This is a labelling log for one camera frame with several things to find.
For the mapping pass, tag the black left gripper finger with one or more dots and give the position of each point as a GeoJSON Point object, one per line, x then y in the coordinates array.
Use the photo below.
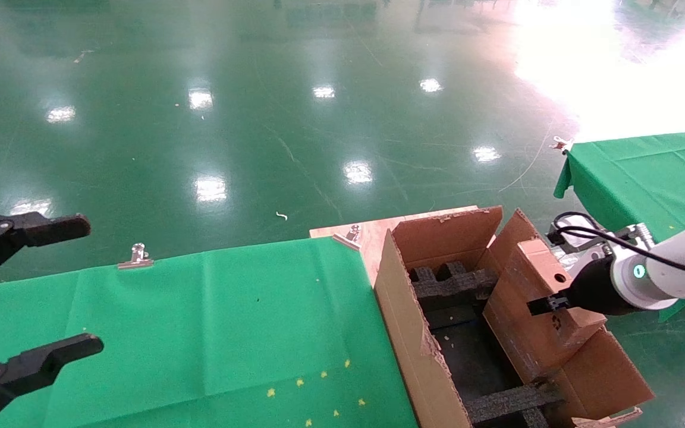
{"type": "Point", "coordinates": [51, 227]}
{"type": "Point", "coordinates": [51, 356]}

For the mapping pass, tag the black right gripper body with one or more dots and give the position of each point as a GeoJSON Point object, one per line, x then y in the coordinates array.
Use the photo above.
{"type": "Point", "coordinates": [595, 291]}

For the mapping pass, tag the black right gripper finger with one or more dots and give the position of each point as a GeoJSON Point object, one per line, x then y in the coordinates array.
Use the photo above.
{"type": "Point", "coordinates": [547, 304]}

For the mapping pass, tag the small brown cardboard box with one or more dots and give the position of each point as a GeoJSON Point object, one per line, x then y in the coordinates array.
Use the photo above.
{"type": "Point", "coordinates": [533, 345]}

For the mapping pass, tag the large open cardboard carton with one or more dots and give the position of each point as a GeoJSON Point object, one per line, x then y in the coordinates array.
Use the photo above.
{"type": "Point", "coordinates": [402, 321]}

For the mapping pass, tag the large green table cloth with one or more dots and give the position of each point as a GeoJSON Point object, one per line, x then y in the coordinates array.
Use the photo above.
{"type": "Point", "coordinates": [170, 327]}

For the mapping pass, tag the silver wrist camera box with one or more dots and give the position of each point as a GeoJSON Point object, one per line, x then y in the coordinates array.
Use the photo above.
{"type": "Point", "coordinates": [580, 241]}

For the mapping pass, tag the silver camera mount bracket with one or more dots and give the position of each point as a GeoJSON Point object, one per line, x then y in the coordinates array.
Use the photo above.
{"type": "Point", "coordinates": [640, 233]}

